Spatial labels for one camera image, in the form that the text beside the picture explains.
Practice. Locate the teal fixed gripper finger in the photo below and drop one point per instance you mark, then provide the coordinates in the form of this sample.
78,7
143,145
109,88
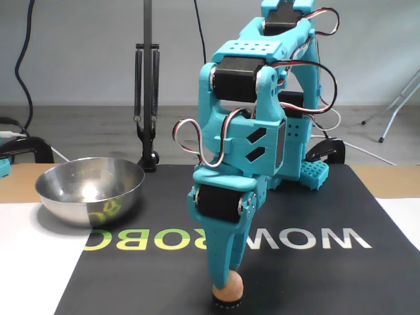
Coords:
218,256

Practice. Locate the teal moving gripper finger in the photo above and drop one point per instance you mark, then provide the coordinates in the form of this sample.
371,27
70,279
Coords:
244,236

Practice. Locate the teal gripper body with servo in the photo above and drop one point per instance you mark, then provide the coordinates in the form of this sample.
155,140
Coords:
219,201

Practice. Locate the wooden ball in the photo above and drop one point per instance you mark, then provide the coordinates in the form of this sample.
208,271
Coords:
234,288

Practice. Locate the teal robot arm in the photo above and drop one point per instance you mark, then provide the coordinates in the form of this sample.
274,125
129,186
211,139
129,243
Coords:
206,98

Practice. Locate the metal bowl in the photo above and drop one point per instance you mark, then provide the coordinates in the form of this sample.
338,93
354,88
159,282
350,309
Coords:
65,210

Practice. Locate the black mat with WOWROBO print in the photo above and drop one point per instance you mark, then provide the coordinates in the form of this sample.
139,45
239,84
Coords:
131,279

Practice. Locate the black C-clamp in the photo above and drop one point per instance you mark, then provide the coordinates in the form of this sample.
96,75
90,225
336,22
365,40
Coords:
338,147
39,147

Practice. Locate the white paper sheet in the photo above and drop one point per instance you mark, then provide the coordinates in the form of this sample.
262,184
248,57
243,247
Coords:
33,262
407,216

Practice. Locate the white metal stand legs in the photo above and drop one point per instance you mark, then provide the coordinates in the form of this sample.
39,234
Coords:
390,123

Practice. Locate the teal printed part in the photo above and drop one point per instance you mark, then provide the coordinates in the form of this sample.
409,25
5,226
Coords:
4,169

